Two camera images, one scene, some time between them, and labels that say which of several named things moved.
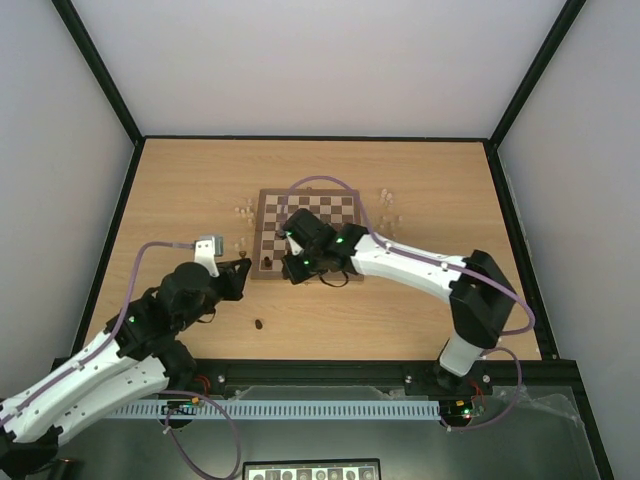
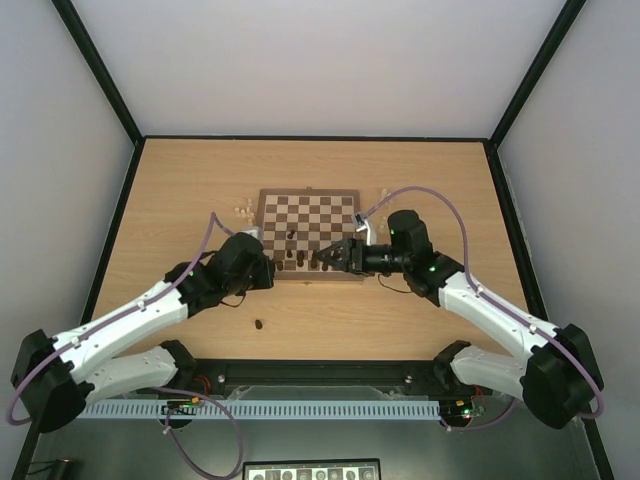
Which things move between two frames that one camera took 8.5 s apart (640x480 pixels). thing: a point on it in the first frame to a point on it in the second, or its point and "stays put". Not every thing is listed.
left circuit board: (182, 407) stays put
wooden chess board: (339, 206) stays put
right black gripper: (291, 267) to (356, 256)
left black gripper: (237, 284) to (267, 280)
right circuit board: (456, 409) stays put
